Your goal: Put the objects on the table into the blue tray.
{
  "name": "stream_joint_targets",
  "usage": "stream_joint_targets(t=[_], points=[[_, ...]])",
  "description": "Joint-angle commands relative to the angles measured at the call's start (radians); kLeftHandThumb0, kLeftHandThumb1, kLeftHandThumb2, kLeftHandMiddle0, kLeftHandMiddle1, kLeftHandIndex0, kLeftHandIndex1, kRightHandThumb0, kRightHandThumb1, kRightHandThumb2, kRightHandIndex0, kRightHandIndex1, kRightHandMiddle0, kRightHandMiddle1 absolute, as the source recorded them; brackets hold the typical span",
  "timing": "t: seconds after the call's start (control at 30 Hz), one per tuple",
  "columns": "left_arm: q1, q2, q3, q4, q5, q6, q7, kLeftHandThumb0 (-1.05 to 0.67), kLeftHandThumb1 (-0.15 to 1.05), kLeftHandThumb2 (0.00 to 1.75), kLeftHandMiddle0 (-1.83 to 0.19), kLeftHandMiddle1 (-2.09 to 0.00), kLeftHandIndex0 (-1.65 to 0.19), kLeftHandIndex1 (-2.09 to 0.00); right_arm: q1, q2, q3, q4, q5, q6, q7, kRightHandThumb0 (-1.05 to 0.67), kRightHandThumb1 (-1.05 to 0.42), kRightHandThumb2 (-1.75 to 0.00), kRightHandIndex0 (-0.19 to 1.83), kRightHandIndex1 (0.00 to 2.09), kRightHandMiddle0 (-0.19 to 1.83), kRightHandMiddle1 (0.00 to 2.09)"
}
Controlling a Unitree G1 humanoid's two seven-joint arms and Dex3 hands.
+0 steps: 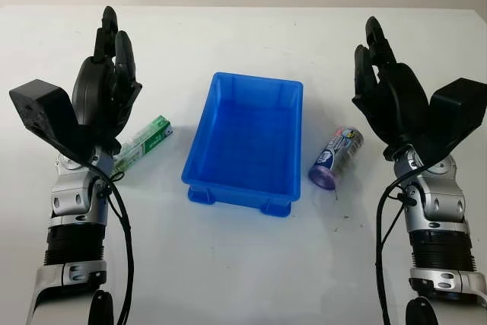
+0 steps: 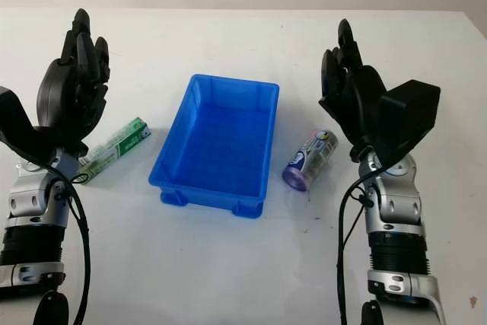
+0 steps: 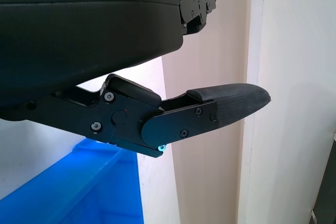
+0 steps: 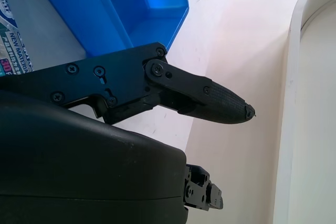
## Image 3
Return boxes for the blue plastic tray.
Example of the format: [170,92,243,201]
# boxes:
[0,137,145,224]

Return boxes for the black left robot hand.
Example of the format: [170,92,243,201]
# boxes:
[0,0,271,159]

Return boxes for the dark grey furniture panel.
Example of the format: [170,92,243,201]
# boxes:
[318,131,336,224]

